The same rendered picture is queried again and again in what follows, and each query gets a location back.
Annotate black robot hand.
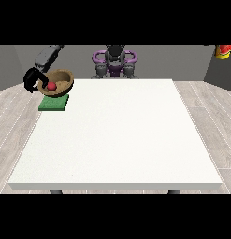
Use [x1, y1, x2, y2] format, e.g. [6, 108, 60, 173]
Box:
[22, 67, 50, 94]

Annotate brown wooden bowl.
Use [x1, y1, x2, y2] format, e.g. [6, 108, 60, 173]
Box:
[36, 68, 75, 98]

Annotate grey robot trunk purple rings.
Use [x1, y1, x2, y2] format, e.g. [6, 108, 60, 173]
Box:
[90, 45, 139, 80]

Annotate green square pad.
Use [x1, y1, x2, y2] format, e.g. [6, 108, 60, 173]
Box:
[37, 93, 70, 112]

